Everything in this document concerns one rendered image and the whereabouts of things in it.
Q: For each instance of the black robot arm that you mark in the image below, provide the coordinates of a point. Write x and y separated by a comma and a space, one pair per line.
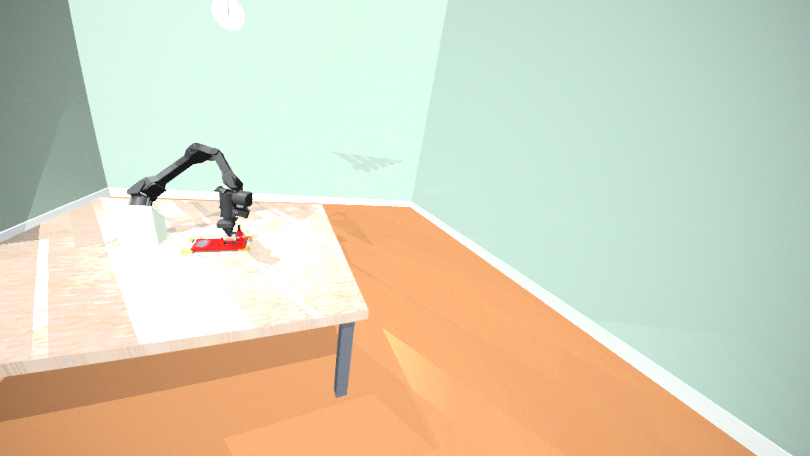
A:
196, 153

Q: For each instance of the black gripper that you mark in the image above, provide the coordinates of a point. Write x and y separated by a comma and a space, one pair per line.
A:
228, 222

